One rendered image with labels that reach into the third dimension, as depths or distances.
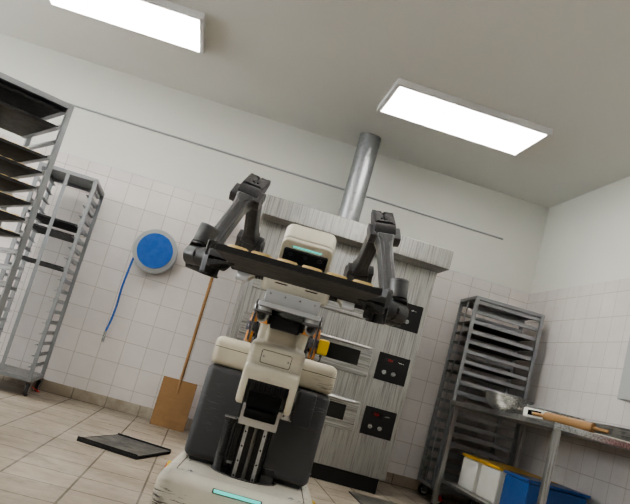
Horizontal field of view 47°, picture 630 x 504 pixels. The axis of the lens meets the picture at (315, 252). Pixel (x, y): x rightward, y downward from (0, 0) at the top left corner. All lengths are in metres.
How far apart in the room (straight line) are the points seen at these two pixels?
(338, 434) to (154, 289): 2.18
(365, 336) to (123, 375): 2.26
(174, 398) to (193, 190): 1.92
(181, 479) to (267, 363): 0.53
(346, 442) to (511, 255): 2.69
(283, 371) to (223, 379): 0.36
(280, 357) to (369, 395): 3.12
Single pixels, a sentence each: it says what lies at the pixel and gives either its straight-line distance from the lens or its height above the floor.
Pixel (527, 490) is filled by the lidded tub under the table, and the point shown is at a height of 0.42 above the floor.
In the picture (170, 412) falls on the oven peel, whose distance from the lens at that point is 6.57.
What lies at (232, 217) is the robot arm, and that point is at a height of 1.17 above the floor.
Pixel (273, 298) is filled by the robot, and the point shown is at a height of 1.00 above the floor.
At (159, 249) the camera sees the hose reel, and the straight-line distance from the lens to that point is 6.75.
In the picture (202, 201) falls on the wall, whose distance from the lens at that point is 6.96.
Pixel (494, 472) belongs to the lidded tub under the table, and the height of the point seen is 0.44.
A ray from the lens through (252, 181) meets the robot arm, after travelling 2.56.
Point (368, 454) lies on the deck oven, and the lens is 6.02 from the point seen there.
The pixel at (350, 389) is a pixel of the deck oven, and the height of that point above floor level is 0.74.
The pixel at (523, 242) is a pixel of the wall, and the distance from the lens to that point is 7.58.
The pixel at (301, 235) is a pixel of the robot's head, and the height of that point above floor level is 1.27.
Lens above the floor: 0.75
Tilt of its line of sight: 9 degrees up
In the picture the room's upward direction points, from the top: 16 degrees clockwise
